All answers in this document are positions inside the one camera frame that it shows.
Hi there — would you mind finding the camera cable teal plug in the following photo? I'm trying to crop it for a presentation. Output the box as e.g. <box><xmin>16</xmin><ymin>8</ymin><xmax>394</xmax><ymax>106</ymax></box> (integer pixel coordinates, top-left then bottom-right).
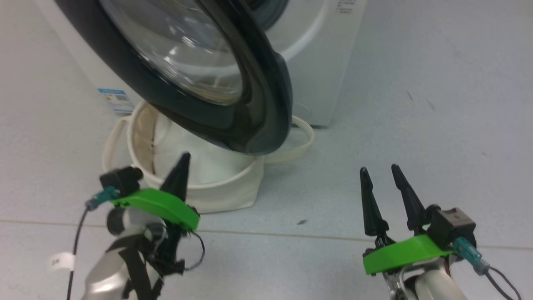
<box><xmin>453</xmin><ymin>237</ymin><xmax>523</xmax><ymax>300</ymax></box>
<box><xmin>67</xmin><ymin>186</ymin><xmax>119</xmax><ymax>300</ymax></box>

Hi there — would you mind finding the white washing machine body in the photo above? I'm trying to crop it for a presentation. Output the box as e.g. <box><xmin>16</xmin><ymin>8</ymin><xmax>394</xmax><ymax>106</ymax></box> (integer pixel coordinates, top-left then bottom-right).
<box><xmin>33</xmin><ymin>0</ymin><xmax>368</xmax><ymax>128</ymax></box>

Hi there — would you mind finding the right camera cable teal plug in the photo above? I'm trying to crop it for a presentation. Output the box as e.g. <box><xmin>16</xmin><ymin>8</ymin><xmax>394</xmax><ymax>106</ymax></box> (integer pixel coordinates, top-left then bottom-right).
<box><xmin>453</xmin><ymin>237</ymin><xmax>523</xmax><ymax>300</ymax></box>

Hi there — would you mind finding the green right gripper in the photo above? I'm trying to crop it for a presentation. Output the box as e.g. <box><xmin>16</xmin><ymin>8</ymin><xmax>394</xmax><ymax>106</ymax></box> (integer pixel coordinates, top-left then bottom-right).
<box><xmin>360</xmin><ymin>164</ymin><xmax>456</xmax><ymax>275</ymax></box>

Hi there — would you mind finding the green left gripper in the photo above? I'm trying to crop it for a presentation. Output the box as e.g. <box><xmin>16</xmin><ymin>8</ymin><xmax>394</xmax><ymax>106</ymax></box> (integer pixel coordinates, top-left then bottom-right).
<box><xmin>110</xmin><ymin>152</ymin><xmax>200</xmax><ymax>232</ymax></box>

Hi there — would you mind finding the black round glass washer door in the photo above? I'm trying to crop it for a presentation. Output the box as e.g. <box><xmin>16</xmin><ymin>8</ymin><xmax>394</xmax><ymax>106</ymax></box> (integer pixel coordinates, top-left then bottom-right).
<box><xmin>53</xmin><ymin>0</ymin><xmax>293</xmax><ymax>156</ymax></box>

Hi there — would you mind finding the blue energy label sticker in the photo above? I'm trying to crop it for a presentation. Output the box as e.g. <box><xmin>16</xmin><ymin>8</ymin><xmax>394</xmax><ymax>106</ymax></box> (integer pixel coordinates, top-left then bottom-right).
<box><xmin>98</xmin><ymin>88</ymin><xmax>134</xmax><ymax>114</ymax></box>

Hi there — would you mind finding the cream fabric laundry basket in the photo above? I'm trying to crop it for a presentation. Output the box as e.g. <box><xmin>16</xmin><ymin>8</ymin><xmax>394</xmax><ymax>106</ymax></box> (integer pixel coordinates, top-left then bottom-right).
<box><xmin>102</xmin><ymin>100</ymin><xmax>315</xmax><ymax>214</ymax></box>

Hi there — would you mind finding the white cable tag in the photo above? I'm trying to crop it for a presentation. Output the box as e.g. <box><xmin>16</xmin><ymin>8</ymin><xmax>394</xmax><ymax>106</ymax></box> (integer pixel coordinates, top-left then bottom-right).
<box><xmin>48</xmin><ymin>252</ymin><xmax>76</xmax><ymax>271</ymax></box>

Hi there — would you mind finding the left camera cable teal plug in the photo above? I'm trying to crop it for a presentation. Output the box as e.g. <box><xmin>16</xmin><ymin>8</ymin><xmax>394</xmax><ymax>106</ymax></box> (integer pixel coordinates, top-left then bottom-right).
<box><xmin>67</xmin><ymin>186</ymin><xmax>119</xmax><ymax>300</ymax></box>

